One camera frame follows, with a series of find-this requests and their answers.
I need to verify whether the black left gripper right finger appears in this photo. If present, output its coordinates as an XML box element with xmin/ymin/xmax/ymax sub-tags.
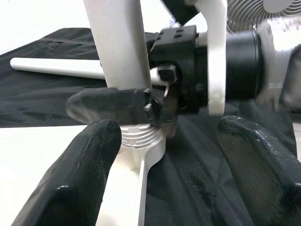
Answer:
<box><xmin>217</xmin><ymin>115</ymin><xmax>301</xmax><ymax>226</ymax></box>

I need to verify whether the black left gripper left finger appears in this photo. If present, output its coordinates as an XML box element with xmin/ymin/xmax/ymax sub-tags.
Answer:
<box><xmin>11</xmin><ymin>119</ymin><xmax>122</xmax><ymax>226</ymax></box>

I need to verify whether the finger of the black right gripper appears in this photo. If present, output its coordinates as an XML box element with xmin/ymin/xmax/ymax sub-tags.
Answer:
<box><xmin>66</xmin><ymin>88</ymin><xmax>154</xmax><ymax>126</ymax></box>

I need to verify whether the white plastic children table top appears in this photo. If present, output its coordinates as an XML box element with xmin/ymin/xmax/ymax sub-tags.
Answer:
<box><xmin>0</xmin><ymin>126</ymin><xmax>166</xmax><ymax>226</ymax></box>

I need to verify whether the white plastic table leg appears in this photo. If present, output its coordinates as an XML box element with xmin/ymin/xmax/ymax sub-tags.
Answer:
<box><xmin>10</xmin><ymin>57</ymin><xmax>106</xmax><ymax>80</ymax></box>
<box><xmin>82</xmin><ymin>0</ymin><xmax>166</xmax><ymax>149</ymax></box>

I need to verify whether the black table cloth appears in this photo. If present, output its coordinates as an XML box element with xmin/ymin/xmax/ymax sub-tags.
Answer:
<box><xmin>0</xmin><ymin>27</ymin><xmax>301</xmax><ymax>226</ymax></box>

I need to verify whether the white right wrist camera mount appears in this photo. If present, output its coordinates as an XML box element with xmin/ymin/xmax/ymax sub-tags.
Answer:
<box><xmin>162</xmin><ymin>0</ymin><xmax>228</xmax><ymax>116</ymax></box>

